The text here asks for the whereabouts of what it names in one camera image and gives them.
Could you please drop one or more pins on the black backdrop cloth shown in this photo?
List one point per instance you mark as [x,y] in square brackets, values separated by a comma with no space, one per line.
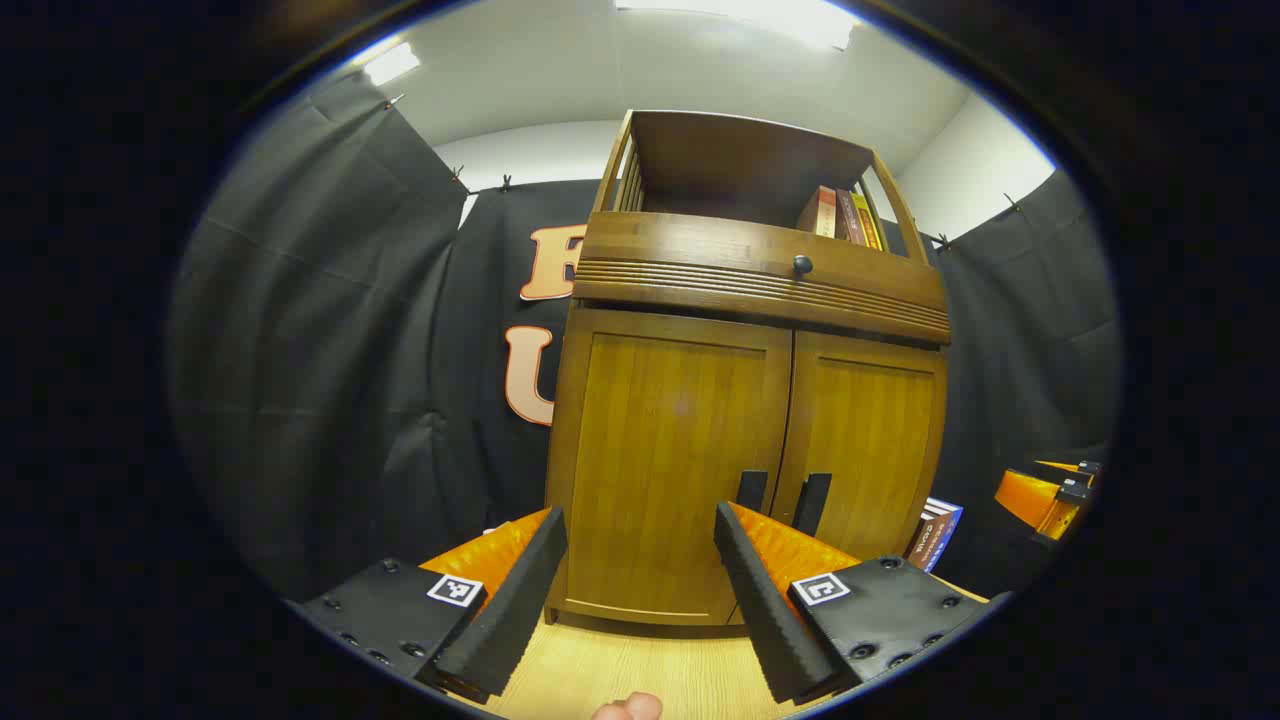
[300,350]

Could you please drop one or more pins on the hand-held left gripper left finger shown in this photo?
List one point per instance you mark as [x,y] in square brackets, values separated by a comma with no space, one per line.
[520,590]

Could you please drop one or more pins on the wooden drawer with black knob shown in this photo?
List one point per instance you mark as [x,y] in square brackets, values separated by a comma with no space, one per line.
[690,250]

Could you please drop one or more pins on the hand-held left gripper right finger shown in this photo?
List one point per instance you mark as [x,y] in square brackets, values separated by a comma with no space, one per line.
[760,600]

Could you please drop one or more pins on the blue and white box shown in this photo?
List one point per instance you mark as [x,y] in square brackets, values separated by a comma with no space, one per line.
[940,530]

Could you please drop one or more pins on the wooden double-door shoe cabinet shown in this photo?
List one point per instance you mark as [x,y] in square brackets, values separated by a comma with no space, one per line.
[700,160]

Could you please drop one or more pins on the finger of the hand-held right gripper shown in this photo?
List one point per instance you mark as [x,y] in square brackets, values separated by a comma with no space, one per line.
[1025,498]
[1070,466]

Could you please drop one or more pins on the dark red book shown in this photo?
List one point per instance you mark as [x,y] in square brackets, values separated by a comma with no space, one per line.
[846,218]

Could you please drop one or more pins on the wooden cabinet door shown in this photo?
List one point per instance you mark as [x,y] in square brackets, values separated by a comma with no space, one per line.
[870,430]
[660,440]

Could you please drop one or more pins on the brown book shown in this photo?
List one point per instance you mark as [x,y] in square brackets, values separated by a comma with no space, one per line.
[818,212]

